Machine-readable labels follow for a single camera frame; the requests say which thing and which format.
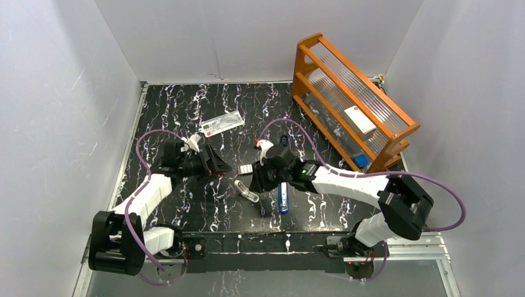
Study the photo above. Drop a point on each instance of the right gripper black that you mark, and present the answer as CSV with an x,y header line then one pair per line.
x,y
259,183

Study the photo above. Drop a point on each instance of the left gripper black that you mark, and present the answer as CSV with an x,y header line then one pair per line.
x,y
208,161

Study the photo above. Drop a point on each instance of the silver staple strip tray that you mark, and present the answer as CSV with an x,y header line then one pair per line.
x,y
245,169

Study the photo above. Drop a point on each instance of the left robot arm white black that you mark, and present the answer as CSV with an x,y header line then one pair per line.
x,y
119,242

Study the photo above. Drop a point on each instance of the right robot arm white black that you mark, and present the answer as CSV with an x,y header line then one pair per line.
x,y
404,205

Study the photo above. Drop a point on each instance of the clear plastic package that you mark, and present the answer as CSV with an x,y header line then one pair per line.
x,y
221,124

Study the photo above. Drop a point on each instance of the blue object on shelf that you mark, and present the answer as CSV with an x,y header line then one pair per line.
x,y
360,159

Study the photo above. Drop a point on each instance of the white box on shelf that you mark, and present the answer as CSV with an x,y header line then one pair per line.
x,y
359,122

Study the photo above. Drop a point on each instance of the orange wooden shelf rack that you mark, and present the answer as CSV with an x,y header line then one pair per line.
x,y
325,83

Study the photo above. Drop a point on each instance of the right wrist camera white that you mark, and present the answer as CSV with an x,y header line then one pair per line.
x,y
263,146

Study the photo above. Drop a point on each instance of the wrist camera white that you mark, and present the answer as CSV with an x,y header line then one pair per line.
x,y
191,143
263,146

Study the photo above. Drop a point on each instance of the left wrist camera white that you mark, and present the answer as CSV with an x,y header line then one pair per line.
x,y
191,143

